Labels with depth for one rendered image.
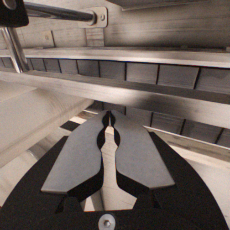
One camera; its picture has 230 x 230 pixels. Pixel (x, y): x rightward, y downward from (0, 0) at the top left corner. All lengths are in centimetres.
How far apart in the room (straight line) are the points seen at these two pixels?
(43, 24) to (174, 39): 24
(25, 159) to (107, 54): 41
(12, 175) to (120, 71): 42
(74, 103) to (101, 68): 6
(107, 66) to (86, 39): 9
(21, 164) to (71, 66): 36
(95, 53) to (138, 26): 7
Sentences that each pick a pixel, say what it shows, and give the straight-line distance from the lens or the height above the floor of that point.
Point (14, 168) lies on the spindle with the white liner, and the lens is 49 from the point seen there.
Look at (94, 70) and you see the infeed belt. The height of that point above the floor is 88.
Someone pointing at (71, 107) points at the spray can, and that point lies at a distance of 16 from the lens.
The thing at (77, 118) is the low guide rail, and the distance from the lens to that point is 19.
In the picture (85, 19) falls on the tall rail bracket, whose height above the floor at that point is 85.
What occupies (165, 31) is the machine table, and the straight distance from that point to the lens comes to 20.
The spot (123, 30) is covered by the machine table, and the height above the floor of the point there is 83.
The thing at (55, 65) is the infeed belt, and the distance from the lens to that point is 24.
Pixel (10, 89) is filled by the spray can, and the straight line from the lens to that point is 24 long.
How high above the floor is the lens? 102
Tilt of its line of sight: 48 degrees down
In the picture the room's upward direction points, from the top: 136 degrees counter-clockwise
